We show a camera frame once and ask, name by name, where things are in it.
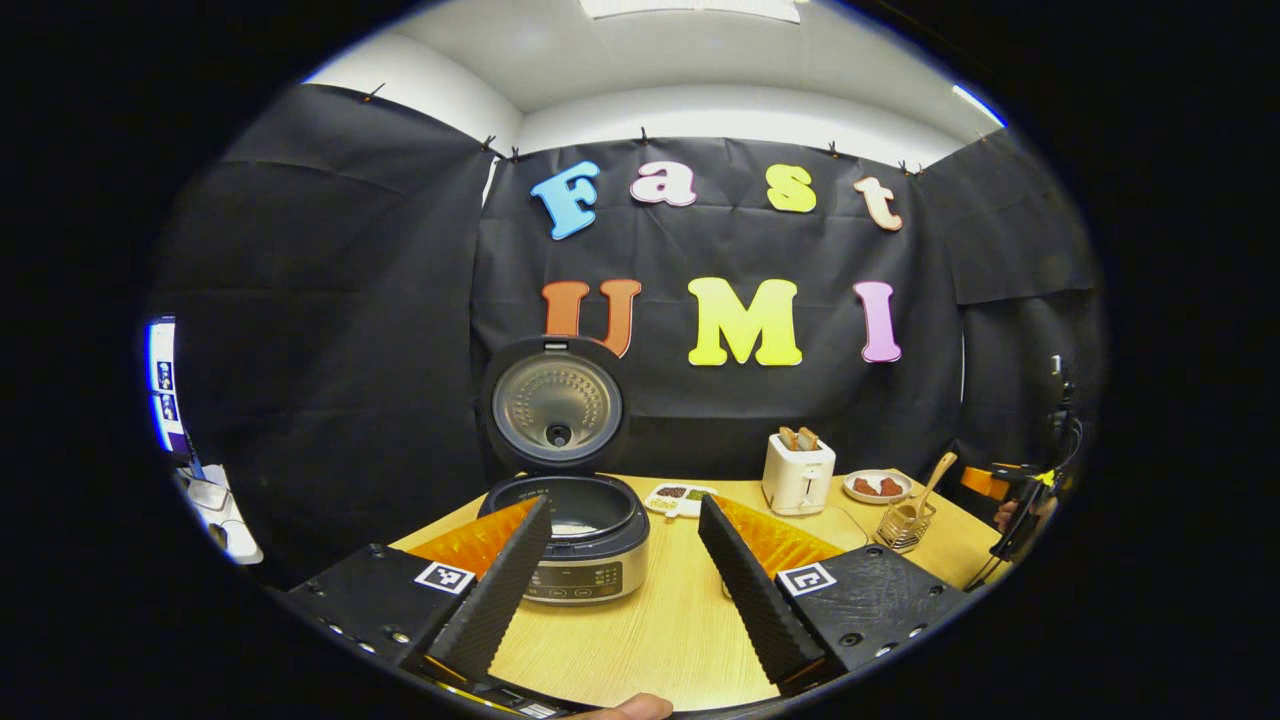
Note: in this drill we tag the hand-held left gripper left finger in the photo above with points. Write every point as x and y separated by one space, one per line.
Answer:
495 600

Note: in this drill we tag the white toaster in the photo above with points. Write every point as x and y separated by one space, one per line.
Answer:
795 480

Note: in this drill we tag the white divided dish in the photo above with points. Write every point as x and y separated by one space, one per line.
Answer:
672 500

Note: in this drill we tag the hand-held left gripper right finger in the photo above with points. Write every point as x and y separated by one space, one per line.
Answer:
755 600

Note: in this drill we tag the wooden spoon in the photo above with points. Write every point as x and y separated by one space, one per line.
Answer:
940 470

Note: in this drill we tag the large ceiling light panel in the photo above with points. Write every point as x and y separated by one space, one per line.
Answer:
690 8

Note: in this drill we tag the brown meat piece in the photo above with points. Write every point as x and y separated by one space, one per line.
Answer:
892 487
866 487

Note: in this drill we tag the white round plate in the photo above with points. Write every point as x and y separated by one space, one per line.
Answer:
878 499

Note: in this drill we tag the white rice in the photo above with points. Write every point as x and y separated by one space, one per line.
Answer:
575 527

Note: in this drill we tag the grey rice cooker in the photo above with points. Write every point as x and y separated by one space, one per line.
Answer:
590 580

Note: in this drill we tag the lit computer screen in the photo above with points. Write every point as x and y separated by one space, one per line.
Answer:
163 385

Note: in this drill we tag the white equipment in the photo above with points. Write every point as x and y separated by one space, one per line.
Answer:
225 520

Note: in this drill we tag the black backdrop cloth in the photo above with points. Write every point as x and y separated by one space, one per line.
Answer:
350 350

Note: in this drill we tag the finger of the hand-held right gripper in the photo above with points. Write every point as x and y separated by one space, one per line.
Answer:
985 483

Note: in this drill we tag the toast bread slice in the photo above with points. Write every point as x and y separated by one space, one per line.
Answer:
808 438
788 439

